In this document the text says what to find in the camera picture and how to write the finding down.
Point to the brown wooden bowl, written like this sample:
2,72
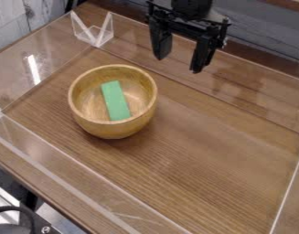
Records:
89,106

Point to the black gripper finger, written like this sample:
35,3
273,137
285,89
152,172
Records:
204,52
161,38

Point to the green rectangular block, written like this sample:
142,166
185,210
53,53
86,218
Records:
117,103

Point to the black metal table frame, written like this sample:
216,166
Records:
25,214

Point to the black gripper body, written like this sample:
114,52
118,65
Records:
190,16

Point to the clear acrylic tray walls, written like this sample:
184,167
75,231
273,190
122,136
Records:
212,169

